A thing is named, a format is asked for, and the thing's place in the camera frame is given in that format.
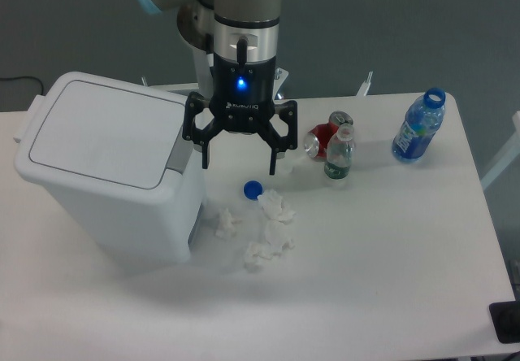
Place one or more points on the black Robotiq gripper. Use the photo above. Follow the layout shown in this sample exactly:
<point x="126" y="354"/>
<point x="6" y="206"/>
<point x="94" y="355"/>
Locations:
<point x="243" y="96"/>

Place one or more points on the white trash can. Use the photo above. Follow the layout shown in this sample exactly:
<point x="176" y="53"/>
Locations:
<point x="111" y="153"/>

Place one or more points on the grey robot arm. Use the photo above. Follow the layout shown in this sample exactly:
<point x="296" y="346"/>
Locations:
<point x="243" y="31"/>

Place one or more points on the crushed red soda can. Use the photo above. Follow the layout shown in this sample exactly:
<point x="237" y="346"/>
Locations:
<point x="316" y="140"/>

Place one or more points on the crumpled tissue near can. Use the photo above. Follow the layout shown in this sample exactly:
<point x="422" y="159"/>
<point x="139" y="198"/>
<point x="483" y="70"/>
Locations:
<point x="227" y="225"/>

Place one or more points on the blue bottle cap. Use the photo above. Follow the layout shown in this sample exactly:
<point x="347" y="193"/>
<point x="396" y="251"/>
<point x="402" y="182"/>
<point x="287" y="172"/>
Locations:
<point x="252" y="189"/>

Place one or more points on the crumpled tissue upper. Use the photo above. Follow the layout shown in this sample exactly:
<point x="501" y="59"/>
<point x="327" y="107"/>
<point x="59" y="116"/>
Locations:
<point x="275" y="207"/>

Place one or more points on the clear green-label bottle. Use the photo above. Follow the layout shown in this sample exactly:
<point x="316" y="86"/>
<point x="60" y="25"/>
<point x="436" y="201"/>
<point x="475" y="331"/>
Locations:
<point x="339" y="155"/>

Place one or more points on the crumpled tissue lower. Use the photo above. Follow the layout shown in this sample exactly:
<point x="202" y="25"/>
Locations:
<point x="276" y="239"/>

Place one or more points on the blue plastic bottle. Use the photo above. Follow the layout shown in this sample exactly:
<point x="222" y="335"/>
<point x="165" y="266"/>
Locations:
<point x="422" y="121"/>

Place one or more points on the black device at edge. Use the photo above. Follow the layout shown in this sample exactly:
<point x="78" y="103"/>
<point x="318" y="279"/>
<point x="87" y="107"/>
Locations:
<point x="505" y="318"/>

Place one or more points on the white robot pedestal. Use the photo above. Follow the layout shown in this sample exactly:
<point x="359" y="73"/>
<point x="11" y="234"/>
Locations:
<point x="203" y="64"/>

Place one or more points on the white frame at right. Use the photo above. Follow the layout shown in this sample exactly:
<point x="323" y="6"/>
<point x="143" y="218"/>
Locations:
<point x="503" y="157"/>

